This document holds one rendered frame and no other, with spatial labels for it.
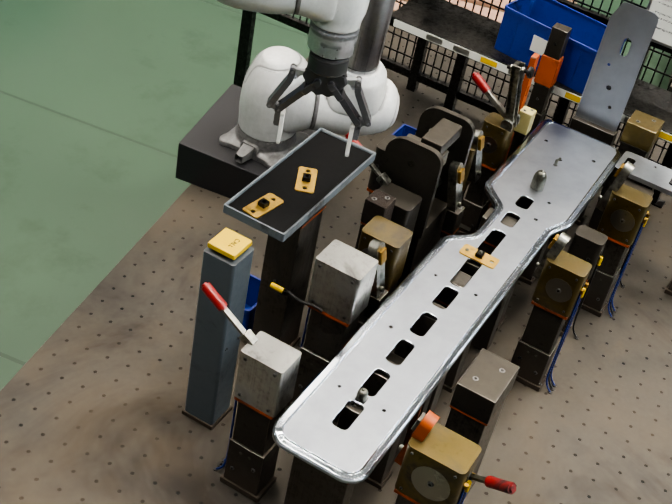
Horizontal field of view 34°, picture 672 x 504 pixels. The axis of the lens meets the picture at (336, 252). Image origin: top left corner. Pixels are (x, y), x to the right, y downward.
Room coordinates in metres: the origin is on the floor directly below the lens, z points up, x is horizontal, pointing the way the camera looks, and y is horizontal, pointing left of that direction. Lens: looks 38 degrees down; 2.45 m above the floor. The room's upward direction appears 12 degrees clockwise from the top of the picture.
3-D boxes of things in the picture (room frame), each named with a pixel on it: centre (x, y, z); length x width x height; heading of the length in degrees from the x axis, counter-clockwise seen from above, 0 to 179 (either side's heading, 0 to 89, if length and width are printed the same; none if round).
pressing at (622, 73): (2.59, -0.59, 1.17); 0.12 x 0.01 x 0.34; 68
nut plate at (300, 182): (1.83, 0.09, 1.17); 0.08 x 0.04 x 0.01; 2
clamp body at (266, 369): (1.44, 0.09, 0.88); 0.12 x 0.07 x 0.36; 68
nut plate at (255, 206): (1.72, 0.16, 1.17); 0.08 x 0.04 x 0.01; 149
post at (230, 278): (1.59, 0.19, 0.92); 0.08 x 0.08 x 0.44; 68
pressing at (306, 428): (1.89, -0.30, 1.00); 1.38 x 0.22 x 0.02; 158
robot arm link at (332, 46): (1.83, 0.09, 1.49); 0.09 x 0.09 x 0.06
